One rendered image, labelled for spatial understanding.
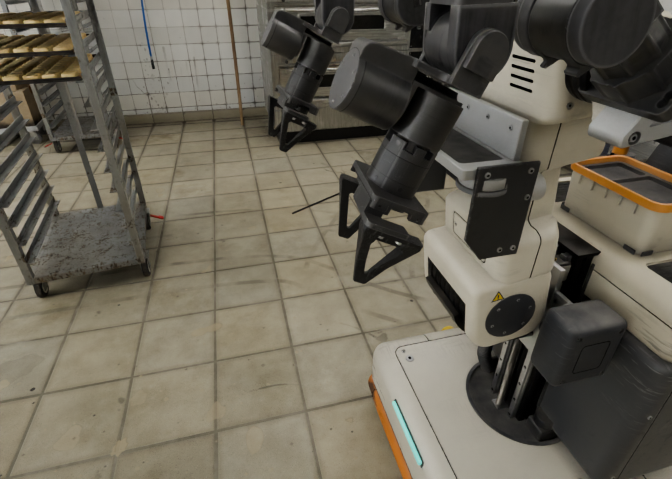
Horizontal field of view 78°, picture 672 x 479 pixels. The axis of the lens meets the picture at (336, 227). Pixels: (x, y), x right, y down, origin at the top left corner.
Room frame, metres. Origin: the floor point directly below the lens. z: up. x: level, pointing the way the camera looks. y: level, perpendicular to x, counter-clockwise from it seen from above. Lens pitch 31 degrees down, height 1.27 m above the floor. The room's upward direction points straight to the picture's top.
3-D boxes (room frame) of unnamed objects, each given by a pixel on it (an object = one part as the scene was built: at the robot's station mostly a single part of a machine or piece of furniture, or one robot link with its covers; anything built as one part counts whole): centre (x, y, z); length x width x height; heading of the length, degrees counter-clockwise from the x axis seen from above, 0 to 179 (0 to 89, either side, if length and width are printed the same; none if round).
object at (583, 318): (0.64, -0.36, 0.68); 0.28 x 0.27 x 0.25; 14
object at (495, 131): (0.67, -0.22, 0.99); 0.28 x 0.16 x 0.22; 14
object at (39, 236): (1.75, 1.43, 0.24); 0.64 x 0.03 x 0.03; 21
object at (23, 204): (1.75, 1.43, 0.42); 0.64 x 0.03 x 0.03; 21
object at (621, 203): (0.77, -0.62, 0.87); 0.23 x 0.15 x 0.11; 14
